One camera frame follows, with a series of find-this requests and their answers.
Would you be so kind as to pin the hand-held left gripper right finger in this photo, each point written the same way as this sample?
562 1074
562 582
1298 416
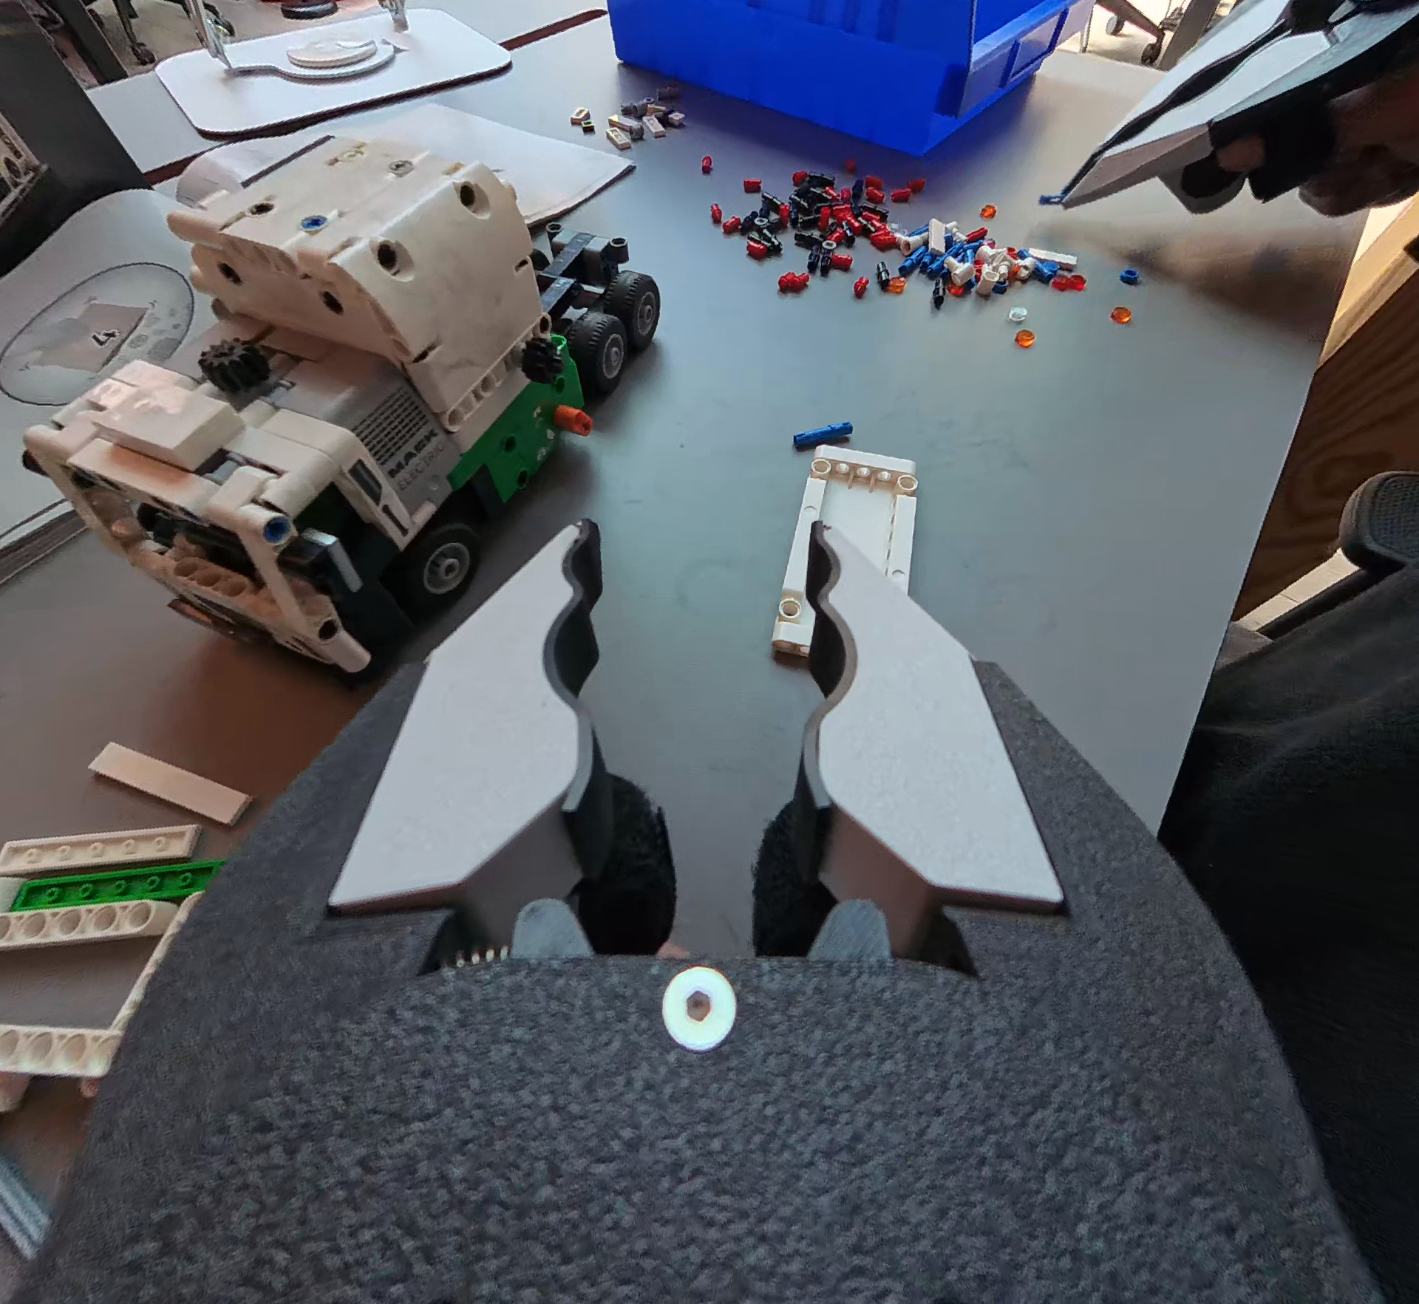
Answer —
930 772

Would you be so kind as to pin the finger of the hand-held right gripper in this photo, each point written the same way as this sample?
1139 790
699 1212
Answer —
1175 135
1229 51

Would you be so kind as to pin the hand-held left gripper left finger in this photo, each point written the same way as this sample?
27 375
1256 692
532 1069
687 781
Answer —
466 772

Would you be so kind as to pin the white lego frame piece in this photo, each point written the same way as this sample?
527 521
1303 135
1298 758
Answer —
76 925
853 483

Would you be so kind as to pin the white green lego truck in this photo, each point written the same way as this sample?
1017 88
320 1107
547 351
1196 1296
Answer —
365 350

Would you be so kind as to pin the pile of small lego pieces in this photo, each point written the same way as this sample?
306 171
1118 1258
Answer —
886 240

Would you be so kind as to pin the blue lego pin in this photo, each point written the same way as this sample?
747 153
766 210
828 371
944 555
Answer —
822 434

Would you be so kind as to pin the green lego beam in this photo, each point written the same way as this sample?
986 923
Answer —
111 884

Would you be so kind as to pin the white lego beam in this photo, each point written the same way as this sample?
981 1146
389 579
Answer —
99 848

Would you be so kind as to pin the lego instruction booklet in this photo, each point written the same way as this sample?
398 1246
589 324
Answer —
66 329

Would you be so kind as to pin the black lego set box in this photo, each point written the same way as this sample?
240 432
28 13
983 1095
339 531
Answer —
55 84

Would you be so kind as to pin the person's right hand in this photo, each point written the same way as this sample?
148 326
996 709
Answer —
1274 145

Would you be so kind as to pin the tan flat strip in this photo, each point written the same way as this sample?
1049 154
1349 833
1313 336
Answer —
165 782

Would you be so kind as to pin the person's dark clothing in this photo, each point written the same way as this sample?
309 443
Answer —
1307 883

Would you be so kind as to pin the cluster of grey tan bricks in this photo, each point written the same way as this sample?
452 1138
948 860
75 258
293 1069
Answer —
637 118

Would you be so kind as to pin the grey paper sheet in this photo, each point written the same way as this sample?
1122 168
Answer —
575 178

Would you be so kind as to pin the white desk lamp stand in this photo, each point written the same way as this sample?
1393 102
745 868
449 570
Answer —
332 73

